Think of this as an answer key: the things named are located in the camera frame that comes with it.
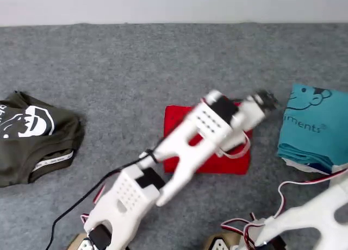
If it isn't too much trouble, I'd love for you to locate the black cable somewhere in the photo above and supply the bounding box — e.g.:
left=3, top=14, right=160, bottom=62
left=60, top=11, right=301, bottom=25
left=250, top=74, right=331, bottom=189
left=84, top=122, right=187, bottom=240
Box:
left=45, top=149, right=158, bottom=250

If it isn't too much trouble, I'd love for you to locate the dark olive printed shirt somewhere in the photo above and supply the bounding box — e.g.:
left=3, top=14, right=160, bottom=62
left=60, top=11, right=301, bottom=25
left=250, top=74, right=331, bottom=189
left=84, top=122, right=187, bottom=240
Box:
left=0, top=90, right=85, bottom=188

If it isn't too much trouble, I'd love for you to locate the teal printed folded shirt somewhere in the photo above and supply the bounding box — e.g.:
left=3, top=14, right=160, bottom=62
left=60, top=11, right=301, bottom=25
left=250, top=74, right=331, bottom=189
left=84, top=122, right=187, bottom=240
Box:
left=276, top=83, right=348, bottom=171

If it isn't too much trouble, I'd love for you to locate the red folded shirt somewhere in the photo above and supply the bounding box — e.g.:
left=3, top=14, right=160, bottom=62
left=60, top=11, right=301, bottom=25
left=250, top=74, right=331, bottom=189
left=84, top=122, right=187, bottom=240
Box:
left=162, top=98, right=253, bottom=176

